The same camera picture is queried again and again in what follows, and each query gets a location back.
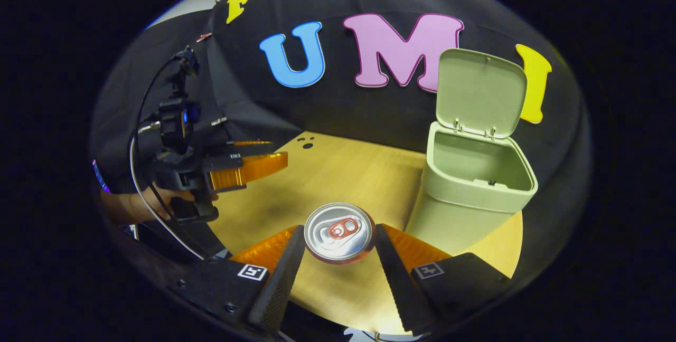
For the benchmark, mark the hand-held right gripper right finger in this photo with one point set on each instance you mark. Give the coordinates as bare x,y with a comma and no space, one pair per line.
398,284

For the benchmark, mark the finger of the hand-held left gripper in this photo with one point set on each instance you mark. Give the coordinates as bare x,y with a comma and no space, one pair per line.
259,165
248,148

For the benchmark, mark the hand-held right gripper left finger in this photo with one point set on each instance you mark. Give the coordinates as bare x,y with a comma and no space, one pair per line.
280,289

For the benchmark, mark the silver red pop can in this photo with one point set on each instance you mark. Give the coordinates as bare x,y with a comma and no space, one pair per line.
338,231

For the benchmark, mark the light green desktop garbage bin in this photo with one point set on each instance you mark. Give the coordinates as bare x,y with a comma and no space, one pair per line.
454,215

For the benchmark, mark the wooden desktop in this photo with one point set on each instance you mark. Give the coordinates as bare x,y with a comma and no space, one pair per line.
348,173

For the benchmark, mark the silver backdrop clip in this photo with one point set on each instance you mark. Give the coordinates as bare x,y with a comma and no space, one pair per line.
219,121

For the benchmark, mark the black backdrop cloth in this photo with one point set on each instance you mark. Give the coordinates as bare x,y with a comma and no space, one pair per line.
343,110

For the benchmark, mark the copper backdrop clip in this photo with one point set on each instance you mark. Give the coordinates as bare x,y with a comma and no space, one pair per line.
204,37

